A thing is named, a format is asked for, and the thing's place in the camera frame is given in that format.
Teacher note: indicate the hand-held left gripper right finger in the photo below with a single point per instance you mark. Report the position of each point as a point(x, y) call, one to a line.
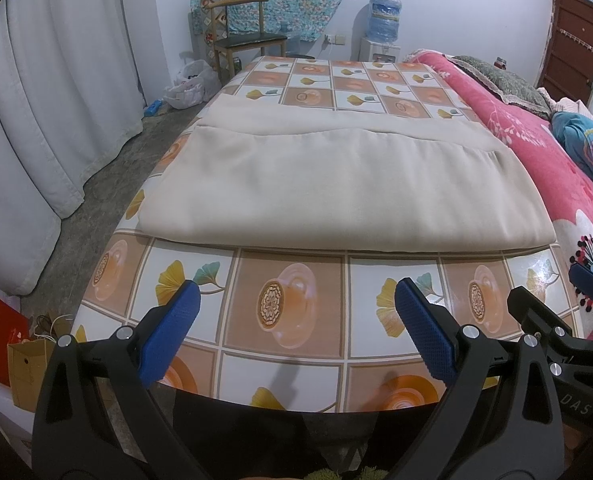
point(424, 330)

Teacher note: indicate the grey fuzzy pillow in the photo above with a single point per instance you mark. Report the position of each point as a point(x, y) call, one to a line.
point(506, 82)

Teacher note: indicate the white curtain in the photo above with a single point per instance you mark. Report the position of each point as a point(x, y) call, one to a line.
point(51, 110)

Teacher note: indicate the blue water bottle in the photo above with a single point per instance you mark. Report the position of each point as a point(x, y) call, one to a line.
point(384, 17)

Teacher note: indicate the beige sweatshirt with black stripes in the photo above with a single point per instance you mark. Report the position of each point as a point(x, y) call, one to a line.
point(326, 185)

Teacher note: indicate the white plastic bag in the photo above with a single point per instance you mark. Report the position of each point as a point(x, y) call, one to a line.
point(191, 85)

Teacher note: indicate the wooden chair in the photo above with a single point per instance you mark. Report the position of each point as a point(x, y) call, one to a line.
point(249, 40)

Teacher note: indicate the small blue packet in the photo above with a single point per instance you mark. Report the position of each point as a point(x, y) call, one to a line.
point(153, 108)

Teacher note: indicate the pink floral blanket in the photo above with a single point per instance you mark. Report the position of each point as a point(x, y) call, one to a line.
point(526, 160)

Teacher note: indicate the yellow paper bag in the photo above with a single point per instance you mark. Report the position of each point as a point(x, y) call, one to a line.
point(29, 375)

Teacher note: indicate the green fuzzy cloth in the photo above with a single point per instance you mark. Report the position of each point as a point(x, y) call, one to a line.
point(346, 474)

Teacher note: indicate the red gift bag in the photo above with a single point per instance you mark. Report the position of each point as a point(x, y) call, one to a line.
point(4, 340)

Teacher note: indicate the pale pink cloth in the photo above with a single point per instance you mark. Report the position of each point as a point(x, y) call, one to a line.
point(566, 102)

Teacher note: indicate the wall socket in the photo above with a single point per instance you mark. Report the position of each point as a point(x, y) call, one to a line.
point(336, 39)

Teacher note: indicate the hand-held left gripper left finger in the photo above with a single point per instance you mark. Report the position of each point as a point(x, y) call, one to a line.
point(171, 330)

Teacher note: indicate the brown door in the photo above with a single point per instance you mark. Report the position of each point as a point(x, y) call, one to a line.
point(571, 40)

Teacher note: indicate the table with leaf-print cover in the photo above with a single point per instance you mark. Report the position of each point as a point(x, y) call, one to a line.
point(296, 300)

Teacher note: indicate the blue patterned pillow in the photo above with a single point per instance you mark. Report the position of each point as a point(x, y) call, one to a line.
point(581, 145)

